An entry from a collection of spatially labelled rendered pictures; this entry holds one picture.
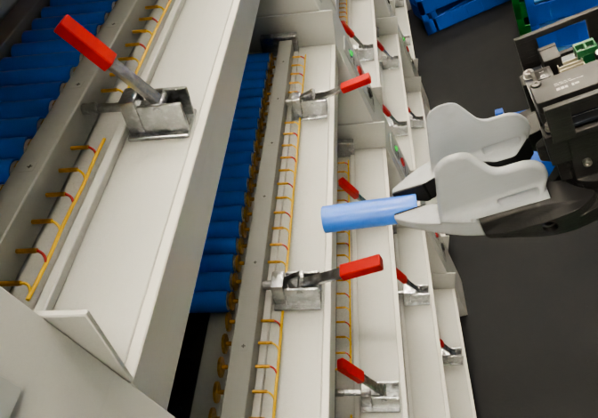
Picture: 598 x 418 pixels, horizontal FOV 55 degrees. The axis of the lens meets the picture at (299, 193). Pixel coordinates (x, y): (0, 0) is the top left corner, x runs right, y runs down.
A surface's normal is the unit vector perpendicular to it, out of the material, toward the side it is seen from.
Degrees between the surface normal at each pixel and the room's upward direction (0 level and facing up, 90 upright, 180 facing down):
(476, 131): 86
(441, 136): 86
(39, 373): 90
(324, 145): 19
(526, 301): 0
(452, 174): 90
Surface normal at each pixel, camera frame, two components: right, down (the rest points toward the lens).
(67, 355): 0.90, -0.28
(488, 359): -0.44, -0.66
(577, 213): 0.09, 0.63
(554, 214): -0.62, -0.59
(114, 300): -0.13, -0.72
